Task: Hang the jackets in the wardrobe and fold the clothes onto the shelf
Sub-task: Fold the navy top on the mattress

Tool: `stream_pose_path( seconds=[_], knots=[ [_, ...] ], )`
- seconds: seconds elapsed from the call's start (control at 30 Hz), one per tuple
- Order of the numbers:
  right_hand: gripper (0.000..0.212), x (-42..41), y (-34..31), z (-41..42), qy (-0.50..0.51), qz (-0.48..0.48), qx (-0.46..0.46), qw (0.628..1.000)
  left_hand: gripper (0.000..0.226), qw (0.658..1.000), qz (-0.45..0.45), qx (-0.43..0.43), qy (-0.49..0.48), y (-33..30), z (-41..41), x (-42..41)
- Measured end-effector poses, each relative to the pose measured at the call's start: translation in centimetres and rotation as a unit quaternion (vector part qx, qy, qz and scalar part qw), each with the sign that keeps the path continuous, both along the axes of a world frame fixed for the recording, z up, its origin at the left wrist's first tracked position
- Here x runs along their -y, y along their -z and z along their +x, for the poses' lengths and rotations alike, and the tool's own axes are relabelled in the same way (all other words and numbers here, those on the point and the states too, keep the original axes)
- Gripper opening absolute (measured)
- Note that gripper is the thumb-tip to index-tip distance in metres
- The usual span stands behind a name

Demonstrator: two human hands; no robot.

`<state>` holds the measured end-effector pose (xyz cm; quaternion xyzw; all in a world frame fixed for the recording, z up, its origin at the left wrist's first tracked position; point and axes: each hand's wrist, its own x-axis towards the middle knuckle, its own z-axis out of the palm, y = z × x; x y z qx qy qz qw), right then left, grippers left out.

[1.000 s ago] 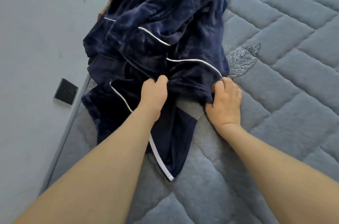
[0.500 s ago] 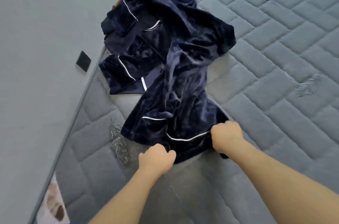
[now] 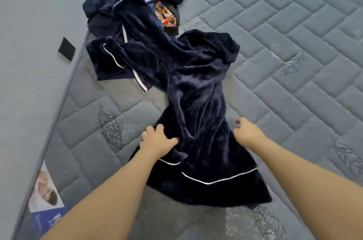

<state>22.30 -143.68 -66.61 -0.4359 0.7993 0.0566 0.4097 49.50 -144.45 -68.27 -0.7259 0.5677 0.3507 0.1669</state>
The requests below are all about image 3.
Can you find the black square patch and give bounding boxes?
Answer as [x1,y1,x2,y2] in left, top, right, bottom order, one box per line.
[58,37,76,62]

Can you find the black colourful patterned sweatshirt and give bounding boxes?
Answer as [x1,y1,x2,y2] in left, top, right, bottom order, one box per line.
[153,0,181,36]

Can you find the person's right forearm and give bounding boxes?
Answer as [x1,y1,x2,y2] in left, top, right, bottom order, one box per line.
[252,137,363,240]

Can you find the grey quilted mattress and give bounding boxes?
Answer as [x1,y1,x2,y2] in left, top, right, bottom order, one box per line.
[14,0,363,240]

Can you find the shiny navy track pants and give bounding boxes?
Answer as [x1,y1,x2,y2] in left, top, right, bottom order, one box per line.
[82,0,191,93]

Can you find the person's right hand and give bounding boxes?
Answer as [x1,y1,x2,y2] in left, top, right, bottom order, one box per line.
[233,117,267,150]

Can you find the person's left hand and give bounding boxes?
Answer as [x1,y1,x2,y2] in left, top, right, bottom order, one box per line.
[139,124,180,159]

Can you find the person's left forearm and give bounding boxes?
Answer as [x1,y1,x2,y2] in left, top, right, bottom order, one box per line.
[40,149,165,240]

